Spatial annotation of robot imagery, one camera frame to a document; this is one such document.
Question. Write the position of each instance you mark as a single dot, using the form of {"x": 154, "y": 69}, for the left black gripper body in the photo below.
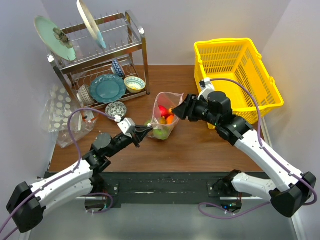
{"x": 129, "y": 140}

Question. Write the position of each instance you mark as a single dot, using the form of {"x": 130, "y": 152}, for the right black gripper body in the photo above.
{"x": 198, "y": 107}

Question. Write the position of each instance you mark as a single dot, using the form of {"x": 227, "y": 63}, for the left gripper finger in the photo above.
{"x": 142, "y": 135}
{"x": 144, "y": 128}

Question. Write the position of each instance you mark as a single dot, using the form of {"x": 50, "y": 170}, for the orange red toy peach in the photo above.
{"x": 170, "y": 119}

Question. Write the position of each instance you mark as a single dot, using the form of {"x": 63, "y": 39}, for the red toy apple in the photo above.
{"x": 163, "y": 111}

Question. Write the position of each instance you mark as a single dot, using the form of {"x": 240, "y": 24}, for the clear pink zip bag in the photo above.
{"x": 168, "y": 100}

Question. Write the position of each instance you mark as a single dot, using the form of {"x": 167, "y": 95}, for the green toy cabbage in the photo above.
{"x": 161, "y": 134}

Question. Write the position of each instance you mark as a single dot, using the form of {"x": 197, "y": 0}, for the brown toy kiwi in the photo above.
{"x": 163, "y": 121}

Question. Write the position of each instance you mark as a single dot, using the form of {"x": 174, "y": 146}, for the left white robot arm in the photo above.
{"x": 29, "y": 204}

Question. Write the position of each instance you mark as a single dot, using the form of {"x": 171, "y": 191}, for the polka dot plastic bag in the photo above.
{"x": 55, "y": 117}

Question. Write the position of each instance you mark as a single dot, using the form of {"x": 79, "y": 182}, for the small patterned dish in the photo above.
{"x": 116, "y": 111}

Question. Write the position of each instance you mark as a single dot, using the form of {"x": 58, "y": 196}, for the yellow inside patterned bowl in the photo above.
{"x": 134, "y": 84}

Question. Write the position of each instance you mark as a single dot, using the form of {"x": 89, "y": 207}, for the dark teal plate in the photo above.
{"x": 107, "y": 88}

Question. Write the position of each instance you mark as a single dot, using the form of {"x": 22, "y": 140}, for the blue zigzag bowl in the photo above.
{"x": 117, "y": 68}

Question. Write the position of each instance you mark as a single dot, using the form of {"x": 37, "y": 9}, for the yellow plastic basket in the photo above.
{"x": 236, "y": 68}

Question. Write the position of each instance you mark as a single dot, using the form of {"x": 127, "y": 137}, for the steel dish rack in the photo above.
{"x": 125, "y": 40}

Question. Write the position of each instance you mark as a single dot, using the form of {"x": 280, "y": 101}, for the grey patterned bowl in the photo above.
{"x": 83, "y": 95}

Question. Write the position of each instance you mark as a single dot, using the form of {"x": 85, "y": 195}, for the beige blue plate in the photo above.
{"x": 90, "y": 24}

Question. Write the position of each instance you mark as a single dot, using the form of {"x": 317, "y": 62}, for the light green floral plate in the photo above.
{"x": 54, "y": 38}

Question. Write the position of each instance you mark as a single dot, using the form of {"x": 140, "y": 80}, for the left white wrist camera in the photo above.
{"x": 127, "y": 126}

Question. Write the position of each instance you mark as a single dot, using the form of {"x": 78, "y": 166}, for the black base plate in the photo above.
{"x": 161, "y": 188}

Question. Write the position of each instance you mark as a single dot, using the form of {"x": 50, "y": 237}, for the aluminium frame rail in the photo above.
{"x": 296, "y": 220}

